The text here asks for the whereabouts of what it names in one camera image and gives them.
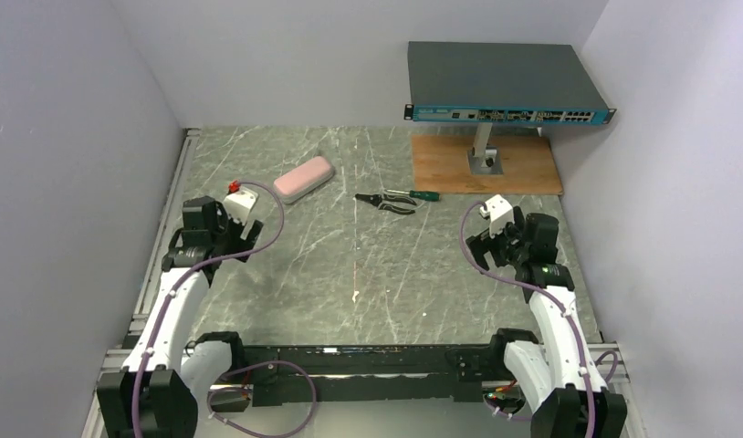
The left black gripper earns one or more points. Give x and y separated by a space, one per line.
239 233

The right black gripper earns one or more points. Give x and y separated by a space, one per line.
489 246

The pink umbrella case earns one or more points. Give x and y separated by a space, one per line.
308 176

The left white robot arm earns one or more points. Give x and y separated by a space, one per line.
157 382

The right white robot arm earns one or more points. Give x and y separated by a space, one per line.
557 375

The wooden base board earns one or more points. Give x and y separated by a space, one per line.
440 164

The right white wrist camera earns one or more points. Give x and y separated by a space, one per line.
499 212

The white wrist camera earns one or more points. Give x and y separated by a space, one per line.
239 202
499 212

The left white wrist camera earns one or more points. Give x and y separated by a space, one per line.
239 202

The metal stand post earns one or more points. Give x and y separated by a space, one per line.
483 158

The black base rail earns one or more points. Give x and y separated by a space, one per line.
274 375

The teal network switch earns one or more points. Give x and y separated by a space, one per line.
504 83

